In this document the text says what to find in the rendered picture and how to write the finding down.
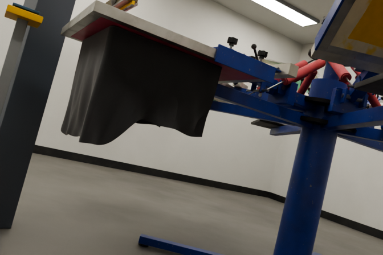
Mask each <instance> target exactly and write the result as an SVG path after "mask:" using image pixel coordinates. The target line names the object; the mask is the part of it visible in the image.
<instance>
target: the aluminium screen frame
mask: <svg viewBox="0 0 383 255"><path fill-rule="evenodd" d="M100 17H103V18H105V19H108V20H111V21H113V22H116V23H118V24H121V25H123V26H126V27H129V28H131V29H133V30H136V31H139V32H142V33H143V34H146V35H149V36H152V37H154V38H156V39H159V40H162V41H164V42H167V43H169V44H172V45H174V46H177V47H179V48H182V49H185V50H187V51H190V52H192V53H195V54H197V55H200V56H203V57H205V58H208V59H210V60H213V61H214V59H215V55H216V52H217V49H215V48H213V47H210V46H207V45H205V44H203V43H200V42H198V41H196V40H193V39H190V38H188V37H186V36H183V35H181V34H178V33H176V32H174V31H171V30H168V29H167V28H164V27H161V26H159V25H157V24H154V23H152V22H149V21H147V20H145V19H142V18H139V17H137V16H135V15H132V14H130V13H128V12H125V11H122V10H120V9H118V8H115V7H113V6H110V5H108V4H106V3H103V2H100V1H98V0H96V1H94V2H93V3H92V4H90V5H89V6H88V7H87V8H86V9H84V10H83V11H82V12H81V13H80V14H78V15H77V16H76V17H74V19H72V20H71V21H70V22H68V23H67V24H66V25H65V26H64V27H63V28H62V31H61V35H63V36H65V37H68V38H71V39H74V40H77V41H79V42H83V41H81V40H79V39H75V38H72V37H70V36H72V35H73V34H75V33H77V32H78V31H80V30H81V29H83V28H84V27H86V26H87V25H89V24H91V23H92V22H94V21H95V20H97V19H99V18H100ZM262 81H263V80H261V79H253V80H230V81H218V84H219V83H247V82H262Z"/></svg>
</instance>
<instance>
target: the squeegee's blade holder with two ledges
mask: <svg viewBox="0 0 383 255"><path fill-rule="evenodd" d="M128 3H129V2H128V0H120V1H118V2H117V3H115V4H114V5H113V7H115V8H118V9H120V8H121V7H123V6H125V5H126V4H128ZM136 6H138V3H135V4H134V7H136ZM134 7H133V8H134ZM131 9H132V8H131ZM129 10H130V9H129ZM129 10H127V11H129Z"/></svg>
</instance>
